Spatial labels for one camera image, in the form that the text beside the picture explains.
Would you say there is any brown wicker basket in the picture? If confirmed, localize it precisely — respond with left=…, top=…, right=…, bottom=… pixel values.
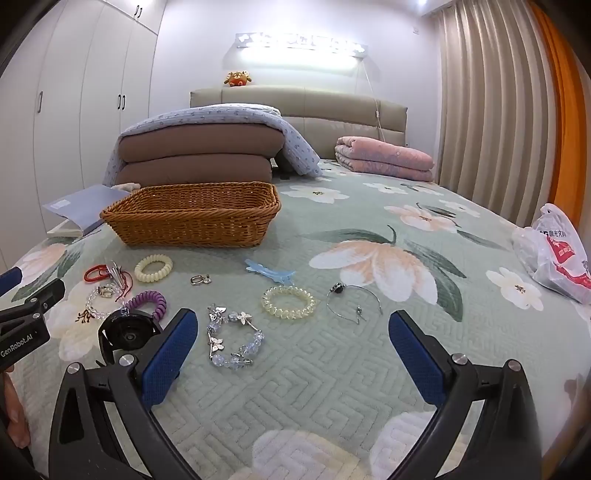
left=99, top=181, right=282, bottom=248

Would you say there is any clear bead bracelet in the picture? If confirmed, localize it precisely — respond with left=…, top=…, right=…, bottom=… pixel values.
left=85, top=284, right=127, bottom=320

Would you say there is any orange curtain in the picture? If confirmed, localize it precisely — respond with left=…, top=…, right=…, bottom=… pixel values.
left=531, top=0, right=591, bottom=241

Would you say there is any green floral bedspread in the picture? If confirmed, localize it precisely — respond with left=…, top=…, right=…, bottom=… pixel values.
left=0, top=159, right=591, bottom=480

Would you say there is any bright wall light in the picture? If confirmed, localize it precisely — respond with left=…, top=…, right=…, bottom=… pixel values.
left=226, top=32, right=370, bottom=75

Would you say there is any beige padded headboard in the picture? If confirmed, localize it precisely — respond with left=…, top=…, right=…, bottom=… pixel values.
left=190, top=85, right=408, bottom=162

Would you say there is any thin red cord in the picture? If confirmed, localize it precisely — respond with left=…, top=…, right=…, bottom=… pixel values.
left=115, top=271, right=136, bottom=306

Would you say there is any white lamp cable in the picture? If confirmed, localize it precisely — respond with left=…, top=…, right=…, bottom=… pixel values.
left=355, top=60, right=393, bottom=144

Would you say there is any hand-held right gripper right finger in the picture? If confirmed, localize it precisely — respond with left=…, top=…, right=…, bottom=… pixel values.
left=383, top=310, right=548, bottom=480

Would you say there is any white and red plastic bag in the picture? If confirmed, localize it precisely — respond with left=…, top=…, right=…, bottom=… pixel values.
left=512, top=203, right=591, bottom=305

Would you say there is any butterfly crystal bracelet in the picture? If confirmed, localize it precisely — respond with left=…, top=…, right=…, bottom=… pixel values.
left=205, top=305, right=266, bottom=370

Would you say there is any silver bangle with dark bead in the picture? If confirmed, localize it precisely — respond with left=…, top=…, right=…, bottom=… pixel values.
left=326, top=282, right=384, bottom=325

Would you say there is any clear spiral hair tie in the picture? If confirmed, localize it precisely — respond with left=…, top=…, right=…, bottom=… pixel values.
left=262, top=285, right=317, bottom=320

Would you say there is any pink folded quilt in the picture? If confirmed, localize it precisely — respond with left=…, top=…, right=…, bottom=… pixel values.
left=335, top=135, right=435, bottom=182

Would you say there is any beige curtain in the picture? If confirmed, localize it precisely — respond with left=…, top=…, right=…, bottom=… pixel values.
left=436, top=0, right=559, bottom=222

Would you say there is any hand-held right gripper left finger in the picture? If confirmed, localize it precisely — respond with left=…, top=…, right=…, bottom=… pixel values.
left=48, top=308, right=199, bottom=480

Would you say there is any brown folded quilt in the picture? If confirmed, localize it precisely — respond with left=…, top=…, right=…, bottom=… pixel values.
left=115, top=124, right=284, bottom=188

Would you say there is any cream spiral hair tie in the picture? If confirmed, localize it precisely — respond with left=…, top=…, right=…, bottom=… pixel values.
left=134, top=254, right=174, bottom=283

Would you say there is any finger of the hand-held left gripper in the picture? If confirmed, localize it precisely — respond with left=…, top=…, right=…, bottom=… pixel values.
left=0, top=277, right=66, bottom=326
left=0, top=267, right=24, bottom=296

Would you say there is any white wardrobe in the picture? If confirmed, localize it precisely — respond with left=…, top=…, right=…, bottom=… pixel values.
left=0, top=0, right=167, bottom=259

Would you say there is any purple book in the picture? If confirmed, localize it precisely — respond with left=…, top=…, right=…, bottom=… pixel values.
left=42, top=185, right=132, bottom=238

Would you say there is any blue floral blanket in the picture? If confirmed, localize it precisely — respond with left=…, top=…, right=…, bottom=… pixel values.
left=104, top=105, right=324, bottom=188

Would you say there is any person's left hand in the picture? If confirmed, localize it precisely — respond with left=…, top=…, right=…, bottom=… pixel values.
left=0, top=369, right=31, bottom=448

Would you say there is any blue hair clip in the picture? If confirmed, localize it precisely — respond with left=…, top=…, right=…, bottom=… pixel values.
left=245, top=258, right=296, bottom=283

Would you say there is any purple spiral hair tie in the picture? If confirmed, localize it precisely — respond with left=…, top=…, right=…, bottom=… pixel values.
left=126, top=290, right=167, bottom=324

